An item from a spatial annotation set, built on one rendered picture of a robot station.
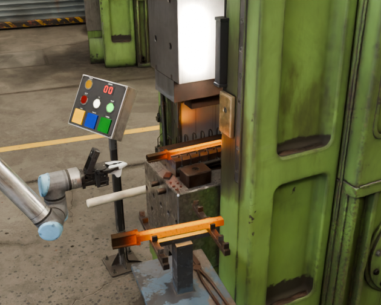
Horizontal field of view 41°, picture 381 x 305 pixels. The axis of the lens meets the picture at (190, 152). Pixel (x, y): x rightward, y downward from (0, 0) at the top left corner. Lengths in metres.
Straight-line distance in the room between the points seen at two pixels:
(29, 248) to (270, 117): 2.13
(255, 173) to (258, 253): 0.39
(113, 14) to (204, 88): 5.03
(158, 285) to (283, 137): 0.75
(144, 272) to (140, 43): 5.38
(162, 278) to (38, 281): 1.41
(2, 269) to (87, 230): 0.62
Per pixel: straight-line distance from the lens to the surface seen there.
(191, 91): 2.17
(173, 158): 2.29
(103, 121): 2.65
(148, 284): 1.96
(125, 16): 7.16
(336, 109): 2.11
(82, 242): 3.52
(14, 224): 3.84
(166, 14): 2.10
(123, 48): 7.19
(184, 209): 2.21
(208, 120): 2.58
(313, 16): 1.98
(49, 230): 2.09
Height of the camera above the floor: 2.01
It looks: 26 degrees down
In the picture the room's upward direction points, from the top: straight up
